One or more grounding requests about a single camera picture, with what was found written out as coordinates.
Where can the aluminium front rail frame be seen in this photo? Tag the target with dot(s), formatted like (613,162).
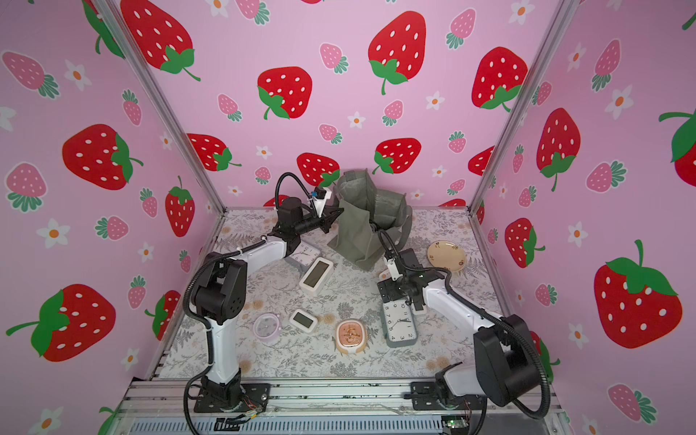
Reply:
(327,406)

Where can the peach cat-face clock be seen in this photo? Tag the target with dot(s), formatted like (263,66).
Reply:
(351,337)

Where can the grey-green canvas tote bag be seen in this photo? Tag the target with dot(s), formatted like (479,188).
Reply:
(367,211)

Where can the left corner aluminium post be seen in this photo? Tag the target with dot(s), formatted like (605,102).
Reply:
(110,11)

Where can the corner aluminium post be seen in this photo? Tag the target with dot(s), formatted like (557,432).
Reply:
(557,28)
(110,11)

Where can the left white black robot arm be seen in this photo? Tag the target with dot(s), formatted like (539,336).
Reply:
(217,293)

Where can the right corner aluminium post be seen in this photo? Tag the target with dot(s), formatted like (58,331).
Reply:
(557,28)

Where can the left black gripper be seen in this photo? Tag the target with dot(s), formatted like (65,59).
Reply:
(326,222)

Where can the grey square analog clock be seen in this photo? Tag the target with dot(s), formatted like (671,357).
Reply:
(303,257)

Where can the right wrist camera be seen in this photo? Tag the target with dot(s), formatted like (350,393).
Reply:
(392,267)

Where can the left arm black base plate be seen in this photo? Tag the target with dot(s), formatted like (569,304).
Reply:
(236,398)

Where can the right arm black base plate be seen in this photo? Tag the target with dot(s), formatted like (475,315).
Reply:
(434,396)

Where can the white digital clock green screen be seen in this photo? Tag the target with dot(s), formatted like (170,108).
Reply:
(316,277)

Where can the lilac round alarm clock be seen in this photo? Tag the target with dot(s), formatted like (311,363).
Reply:
(267,328)

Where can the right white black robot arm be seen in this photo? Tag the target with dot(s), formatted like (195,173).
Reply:
(507,367)

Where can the small white square digital clock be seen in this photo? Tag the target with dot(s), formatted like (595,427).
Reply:
(303,321)

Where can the cream floral plate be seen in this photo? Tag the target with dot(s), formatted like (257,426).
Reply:
(445,254)

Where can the large grey-green rectangular clock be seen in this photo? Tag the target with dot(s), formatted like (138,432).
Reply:
(398,324)

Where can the white timer orange button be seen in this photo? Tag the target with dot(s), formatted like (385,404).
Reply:
(386,274)

